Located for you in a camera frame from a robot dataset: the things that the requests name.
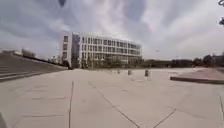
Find row of trees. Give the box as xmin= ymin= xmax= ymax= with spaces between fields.
xmin=142 ymin=52 xmax=224 ymax=69

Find reddish raised paved bed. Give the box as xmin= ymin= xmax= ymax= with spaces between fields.
xmin=170 ymin=67 xmax=224 ymax=85

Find low building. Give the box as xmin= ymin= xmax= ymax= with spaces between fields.
xmin=21 ymin=48 xmax=37 ymax=59

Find grey slab plaza paving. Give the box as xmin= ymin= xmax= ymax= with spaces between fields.
xmin=0 ymin=67 xmax=224 ymax=128

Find white multi-storey building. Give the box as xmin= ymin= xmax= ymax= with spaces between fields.
xmin=59 ymin=31 xmax=144 ymax=69

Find wide grey stone steps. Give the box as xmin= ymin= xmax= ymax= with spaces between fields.
xmin=0 ymin=53 xmax=70 ymax=83

